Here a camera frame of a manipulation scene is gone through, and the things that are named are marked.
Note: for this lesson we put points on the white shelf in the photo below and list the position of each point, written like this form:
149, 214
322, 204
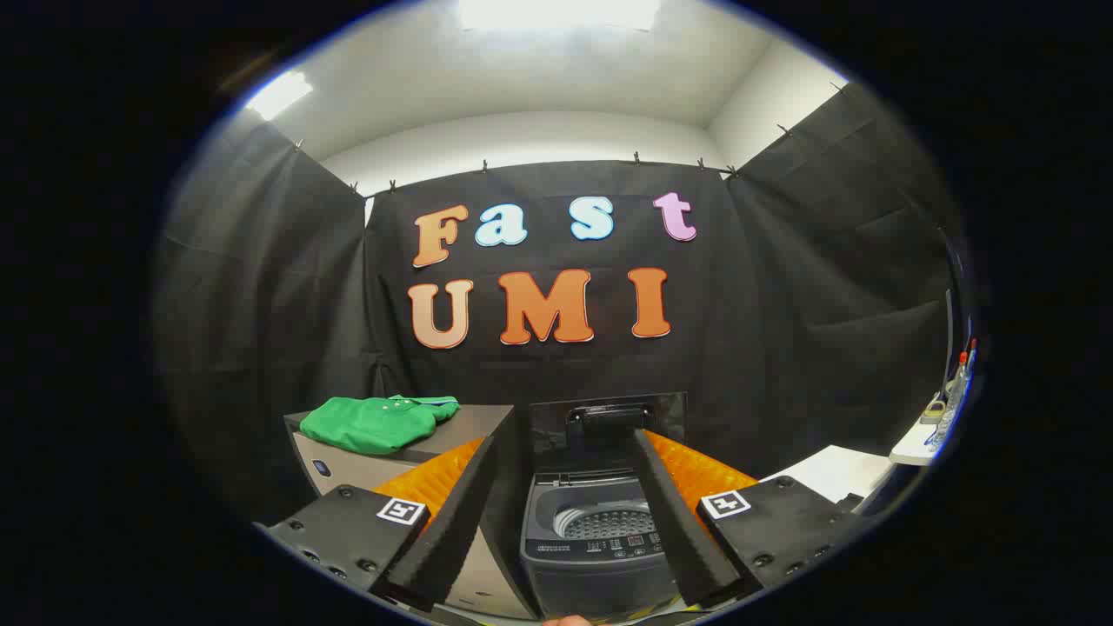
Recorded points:
913, 448

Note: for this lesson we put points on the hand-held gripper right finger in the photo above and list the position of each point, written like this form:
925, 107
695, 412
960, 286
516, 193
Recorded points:
674, 522

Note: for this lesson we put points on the green polo shirt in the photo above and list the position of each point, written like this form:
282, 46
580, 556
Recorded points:
369, 423

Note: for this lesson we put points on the rectangular ceiling light panel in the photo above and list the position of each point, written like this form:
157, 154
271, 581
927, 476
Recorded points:
278, 94
556, 13

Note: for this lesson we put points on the white table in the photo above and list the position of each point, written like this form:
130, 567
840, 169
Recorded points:
830, 474

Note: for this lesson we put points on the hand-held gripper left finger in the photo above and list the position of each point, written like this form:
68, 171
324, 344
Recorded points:
452, 522

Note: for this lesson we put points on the grey washing machine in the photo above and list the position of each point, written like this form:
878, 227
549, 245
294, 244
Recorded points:
591, 578

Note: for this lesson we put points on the grey cabinet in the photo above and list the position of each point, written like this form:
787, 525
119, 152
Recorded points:
343, 469

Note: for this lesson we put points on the clear bottle with red cap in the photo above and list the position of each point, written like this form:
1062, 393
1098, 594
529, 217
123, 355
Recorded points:
959, 382

